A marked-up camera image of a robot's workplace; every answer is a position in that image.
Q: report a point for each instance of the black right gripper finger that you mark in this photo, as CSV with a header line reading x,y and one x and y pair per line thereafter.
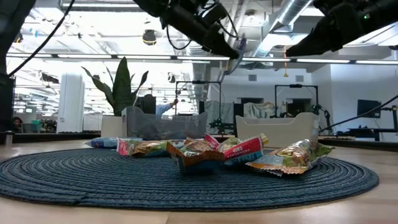
x,y
314,40
323,49

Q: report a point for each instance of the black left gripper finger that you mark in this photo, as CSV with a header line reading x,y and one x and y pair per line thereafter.
x,y
220,43
225,31

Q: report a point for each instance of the blue oatmeal raisin granola bar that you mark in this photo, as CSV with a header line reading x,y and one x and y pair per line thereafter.
x,y
102,142
237,54

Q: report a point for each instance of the red chocolate chip granola bar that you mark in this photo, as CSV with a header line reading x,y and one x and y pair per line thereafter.
x,y
146,148
212,140
245,149

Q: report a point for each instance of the green orange granola bar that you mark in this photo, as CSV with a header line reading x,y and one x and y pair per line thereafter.
x,y
292,157
196,155
149,132
230,143

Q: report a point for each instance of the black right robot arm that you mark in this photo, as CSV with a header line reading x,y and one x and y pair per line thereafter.
x,y
385,12

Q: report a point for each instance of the black background robot arm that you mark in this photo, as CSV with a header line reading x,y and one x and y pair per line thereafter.
x,y
220,126
325,115

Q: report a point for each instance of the black round hanging device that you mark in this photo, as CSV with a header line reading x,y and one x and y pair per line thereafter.
x,y
149,37

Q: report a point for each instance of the leaf-patterned cover cloth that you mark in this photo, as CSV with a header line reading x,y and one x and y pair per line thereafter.
x,y
264,110
217,112

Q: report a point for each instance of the person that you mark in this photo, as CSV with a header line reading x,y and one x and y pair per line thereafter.
x,y
17,123
161,109

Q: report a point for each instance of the translucent grey plastic bin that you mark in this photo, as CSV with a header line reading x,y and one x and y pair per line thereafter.
x,y
161,118

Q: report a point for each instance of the black background desk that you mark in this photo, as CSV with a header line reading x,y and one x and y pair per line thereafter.
x,y
373,130

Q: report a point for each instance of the green snake plant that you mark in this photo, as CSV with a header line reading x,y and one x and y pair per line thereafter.
x,y
121,90

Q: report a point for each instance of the white plant pot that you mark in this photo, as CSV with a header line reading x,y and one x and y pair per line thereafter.
x,y
110,127

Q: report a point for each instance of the white square pillar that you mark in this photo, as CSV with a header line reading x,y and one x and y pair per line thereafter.
x,y
71,102

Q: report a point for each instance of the round dark blue woven mat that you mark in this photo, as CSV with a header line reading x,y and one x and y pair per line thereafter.
x,y
124,186

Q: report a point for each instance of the green storage box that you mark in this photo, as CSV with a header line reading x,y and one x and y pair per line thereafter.
x,y
36,126

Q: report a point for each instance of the small silver cylinder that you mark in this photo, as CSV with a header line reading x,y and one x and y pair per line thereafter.
x,y
8,137

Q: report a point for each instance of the black frame stand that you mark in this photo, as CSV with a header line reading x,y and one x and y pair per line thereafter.
x,y
295,85
199,82

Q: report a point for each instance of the black wall monitor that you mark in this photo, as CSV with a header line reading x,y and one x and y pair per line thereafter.
x,y
368,109

